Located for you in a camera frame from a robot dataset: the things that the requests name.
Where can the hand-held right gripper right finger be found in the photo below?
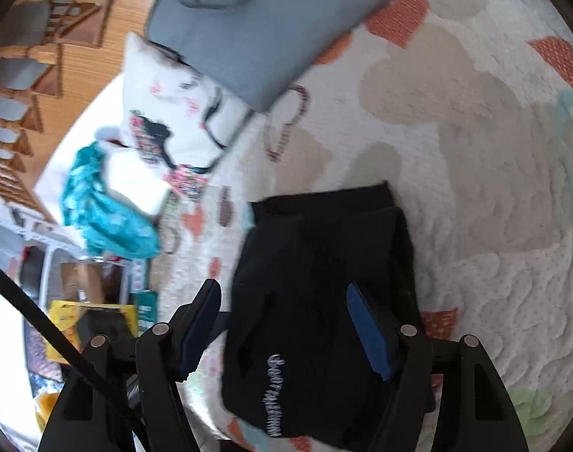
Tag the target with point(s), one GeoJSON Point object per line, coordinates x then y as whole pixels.
{"type": "Point", "coordinates": [369, 329]}

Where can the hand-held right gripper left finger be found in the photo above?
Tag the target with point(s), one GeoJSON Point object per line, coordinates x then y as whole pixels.
{"type": "Point", "coordinates": [197, 334]}

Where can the black sweater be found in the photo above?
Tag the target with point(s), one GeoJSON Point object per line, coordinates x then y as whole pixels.
{"type": "Point", "coordinates": [305, 292]}

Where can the teal box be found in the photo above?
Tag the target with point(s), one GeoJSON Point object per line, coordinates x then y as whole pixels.
{"type": "Point", "coordinates": [144, 306]}

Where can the yellow printed box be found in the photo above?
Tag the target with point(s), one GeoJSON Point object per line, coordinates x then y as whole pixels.
{"type": "Point", "coordinates": [65, 313]}

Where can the teal patterned cloth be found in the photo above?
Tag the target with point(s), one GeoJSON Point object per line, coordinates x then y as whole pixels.
{"type": "Point", "coordinates": [107, 221]}

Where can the white cushion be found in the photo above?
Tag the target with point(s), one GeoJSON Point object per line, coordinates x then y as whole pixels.
{"type": "Point", "coordinates": [126, 174]}

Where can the white shelf rack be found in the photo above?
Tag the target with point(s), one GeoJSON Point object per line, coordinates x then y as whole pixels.
{"type": "Point", "coordinates": [36, 245]}

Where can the heart patterned quilt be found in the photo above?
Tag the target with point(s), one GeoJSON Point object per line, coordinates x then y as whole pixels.
{"type": "Point", "coordinates": [456, 150]}

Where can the white printed pillow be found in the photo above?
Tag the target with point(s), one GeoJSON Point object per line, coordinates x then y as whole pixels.
{"type": "Point", "coordinates": [173, 103]}

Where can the wooden stair railing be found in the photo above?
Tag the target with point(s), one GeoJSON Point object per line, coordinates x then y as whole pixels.
{"type": "Point", "coordinates": [13, 117]}

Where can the grey laptop bag with logo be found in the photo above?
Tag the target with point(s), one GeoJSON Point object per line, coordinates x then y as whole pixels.
{"type": "Point", "coordinates": [277, 33]}

